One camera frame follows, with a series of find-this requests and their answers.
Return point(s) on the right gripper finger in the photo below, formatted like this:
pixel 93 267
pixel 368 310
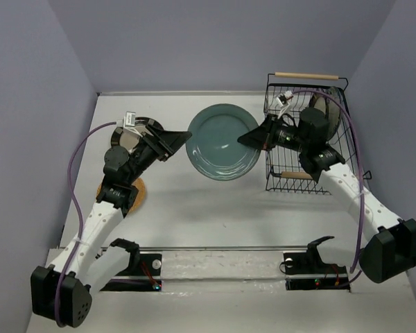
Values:
pixel 267 146
pixel 258 136

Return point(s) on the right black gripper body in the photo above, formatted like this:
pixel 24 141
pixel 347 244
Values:
pixel 283 134

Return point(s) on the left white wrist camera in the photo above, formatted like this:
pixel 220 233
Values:
pixel 128 123

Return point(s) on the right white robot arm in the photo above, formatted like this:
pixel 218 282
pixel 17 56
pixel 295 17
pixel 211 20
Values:
pixel 386 243

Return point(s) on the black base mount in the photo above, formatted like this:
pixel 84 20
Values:
pixel 144 277
pixel 305 271

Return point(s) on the teal plate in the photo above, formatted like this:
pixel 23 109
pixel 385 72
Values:
pixel 214 150

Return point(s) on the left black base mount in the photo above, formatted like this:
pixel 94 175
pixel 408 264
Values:
pixel 144 277

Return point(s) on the blue floral plate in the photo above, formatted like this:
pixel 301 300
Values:
pixel 333 109

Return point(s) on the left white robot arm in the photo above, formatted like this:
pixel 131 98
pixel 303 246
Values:
pixel 63 290

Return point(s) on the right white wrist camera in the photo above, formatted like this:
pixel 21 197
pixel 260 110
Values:
pixel 284 102

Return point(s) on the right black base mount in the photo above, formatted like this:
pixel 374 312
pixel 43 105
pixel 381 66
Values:
pixel 305 271

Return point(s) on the orange woven coaster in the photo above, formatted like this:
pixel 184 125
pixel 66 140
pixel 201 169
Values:
pixel 140 194

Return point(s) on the black wire dish rack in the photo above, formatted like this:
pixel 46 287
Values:
pixel 283 169

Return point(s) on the black rimmed plate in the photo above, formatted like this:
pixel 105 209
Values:
pixel 128 139
pixel 320 103

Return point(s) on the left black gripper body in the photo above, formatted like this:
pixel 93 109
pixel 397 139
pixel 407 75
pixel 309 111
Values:
pixel 145 154

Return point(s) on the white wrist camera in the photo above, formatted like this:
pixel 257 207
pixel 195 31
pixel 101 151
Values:
pixel 284 102
pixel 128 123

